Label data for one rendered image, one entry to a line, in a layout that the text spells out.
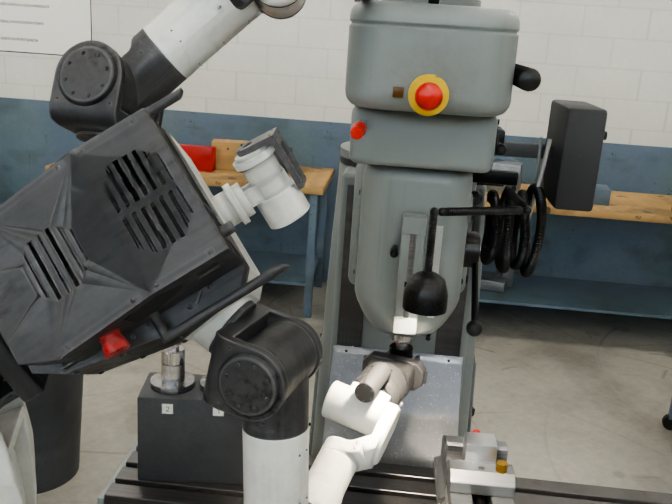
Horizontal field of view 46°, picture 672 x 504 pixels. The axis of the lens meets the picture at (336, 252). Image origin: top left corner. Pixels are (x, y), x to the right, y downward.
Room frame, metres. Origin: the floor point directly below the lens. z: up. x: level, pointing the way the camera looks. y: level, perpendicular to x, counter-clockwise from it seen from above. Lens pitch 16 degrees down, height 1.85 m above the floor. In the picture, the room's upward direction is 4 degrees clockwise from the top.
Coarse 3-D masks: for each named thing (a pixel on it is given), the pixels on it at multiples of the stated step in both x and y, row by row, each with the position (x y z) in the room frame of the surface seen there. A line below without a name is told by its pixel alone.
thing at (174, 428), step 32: (160, 384) 1.43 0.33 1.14; (192, 384) 1.44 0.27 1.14; (160, 416) 1.39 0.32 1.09; (192, 416) 1.40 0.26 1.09; (224, 416) 1.40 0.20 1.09; (160, 448) 1.39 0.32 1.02; (192, 448) 1.40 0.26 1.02; (224, 448) 1.40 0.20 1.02; (160, 480) 1.39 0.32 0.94; (192, 480) 1.40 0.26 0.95; (224, 480) 1.40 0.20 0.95
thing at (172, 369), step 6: (162, 360) 1.44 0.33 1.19; (168, 360) 1.43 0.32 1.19; (174, 360) 1.43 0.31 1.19; (180, 360) 1.44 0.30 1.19; (162, 366) 1.44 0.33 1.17; (168, 366) 1.43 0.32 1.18; (174, 366) 1.43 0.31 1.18; (180, 366) 1.44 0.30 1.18; (162, 372) 1.44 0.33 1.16; (168, 372) 1.43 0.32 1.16; (174, 372) 1.43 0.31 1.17; (180, 372) 1.44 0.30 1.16; (162, 378) 1.44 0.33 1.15; (168, 378) 1.43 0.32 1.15; (174, 378) 1.43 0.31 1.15; (180, 378) 1.44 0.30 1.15
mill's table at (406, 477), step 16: (128, 464) 1.46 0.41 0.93; (384, 464) 1.52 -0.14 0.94; (112, 480) 1.41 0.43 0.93; (128, 480) 1.40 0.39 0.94; (144, 480) 1.40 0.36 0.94; (352, 480) 1.45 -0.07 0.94; (368, 480) 1.45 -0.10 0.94; (384, 480) 1.45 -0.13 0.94; (400, 480) 1.46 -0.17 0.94; (416, 480) 1.48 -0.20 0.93; (432, 480) 1.47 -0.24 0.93; (528, 480) 1.49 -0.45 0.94; (544, 480) 1.50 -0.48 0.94; (112, 496) 1.34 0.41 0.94; (128, 496) 1.34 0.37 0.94; (144, 496) 1.34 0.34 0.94; (160, 496) 1.34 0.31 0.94; (176, 496) 1.35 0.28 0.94; (192, 496) 1.35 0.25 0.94; (208, 496) 1.36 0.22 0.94; (224, 496) 1.36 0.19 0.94; (240, 496) 1.38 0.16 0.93; (352, 496) 1.39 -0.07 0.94; (368, 496) 1.39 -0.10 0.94; (384, 496) 1.40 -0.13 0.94; (400, 496) 1.42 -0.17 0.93; (416, 496) 1.41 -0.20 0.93; (432, 496) 1.41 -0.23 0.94; (528, 496) 1.43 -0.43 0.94; (544, 496) 1.43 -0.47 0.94; (560, 496) 1.45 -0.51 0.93; (576, 496) 1.45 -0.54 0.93; (592, 496) 1.45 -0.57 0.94; (608, 496) 1.45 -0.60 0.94; (624, 496) 1.45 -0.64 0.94; (640, 496) 1.46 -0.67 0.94; (656, 496) 1.46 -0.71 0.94
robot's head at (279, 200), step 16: (256, 160) 1.05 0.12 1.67; (272, 160) 1.07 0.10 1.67; (256, 176) 1.06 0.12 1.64; (272, 176) 1.06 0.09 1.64; (288, 176) 1.08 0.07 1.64; (240, 192) 1.06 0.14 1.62; (256, 192) 1.07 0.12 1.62; (272, 192) 1.06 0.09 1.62; (288, 192) 1.06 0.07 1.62; (240, 208) 1.05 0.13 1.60; (272, 208) 1.06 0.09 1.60; (288, 208) 1.06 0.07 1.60; (304, 208) 1.08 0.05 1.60; (272, 224) 1.07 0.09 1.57; (288, 224) 1.06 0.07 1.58
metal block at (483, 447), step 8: (472, 432) 1.42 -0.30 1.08; (464, 440) 1.41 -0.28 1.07; (472, 440) 1.39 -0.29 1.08; (480, 440) 1.39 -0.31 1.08; (488, 440) 1.39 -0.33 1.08; (464, 448) 1.40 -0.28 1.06; (472, 448) 1.37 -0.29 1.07; (480, 448) 1.37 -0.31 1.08; (488, 448) 1.37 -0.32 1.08; (496, 448) 1.37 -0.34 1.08; (464, 456) 1.39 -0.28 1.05; (472, 456) 1.37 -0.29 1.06; (480, 456) 1.37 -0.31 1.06; (488, 456) 1.37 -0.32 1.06; (496, 456) 1.37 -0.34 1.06
